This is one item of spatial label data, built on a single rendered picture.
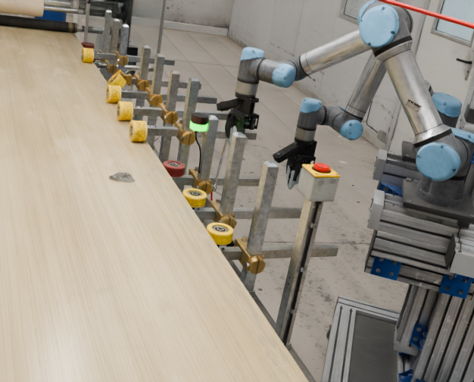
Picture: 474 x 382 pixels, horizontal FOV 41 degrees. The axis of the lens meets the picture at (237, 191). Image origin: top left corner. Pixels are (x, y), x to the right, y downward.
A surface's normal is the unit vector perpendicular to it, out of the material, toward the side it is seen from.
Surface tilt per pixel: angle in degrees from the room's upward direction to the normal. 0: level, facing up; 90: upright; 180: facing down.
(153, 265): 0
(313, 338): 0
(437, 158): 96
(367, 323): 0
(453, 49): 90
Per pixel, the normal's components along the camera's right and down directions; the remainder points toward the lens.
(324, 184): 0.35, 0.41
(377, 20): -0.58, 0.11
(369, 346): 0.17, -0.91
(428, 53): -0.94, -0.04
